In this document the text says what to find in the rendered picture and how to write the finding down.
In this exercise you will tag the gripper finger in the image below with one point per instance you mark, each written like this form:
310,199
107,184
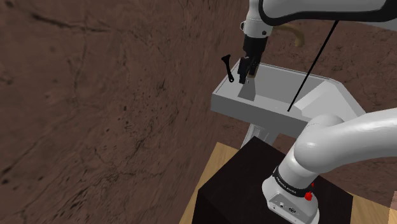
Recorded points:
243,69
254,66

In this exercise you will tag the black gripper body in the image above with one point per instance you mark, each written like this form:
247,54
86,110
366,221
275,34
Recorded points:
253,45

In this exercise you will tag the thin black rod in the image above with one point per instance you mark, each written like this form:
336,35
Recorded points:
311,66

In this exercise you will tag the tan curved faucet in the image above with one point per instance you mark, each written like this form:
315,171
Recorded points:
294,31

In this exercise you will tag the dark robot stand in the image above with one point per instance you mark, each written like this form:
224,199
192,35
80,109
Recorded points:
242,186

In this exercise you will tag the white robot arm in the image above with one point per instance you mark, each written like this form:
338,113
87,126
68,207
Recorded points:
328,145

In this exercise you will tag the white pedestal sink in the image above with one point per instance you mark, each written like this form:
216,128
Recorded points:
279,90

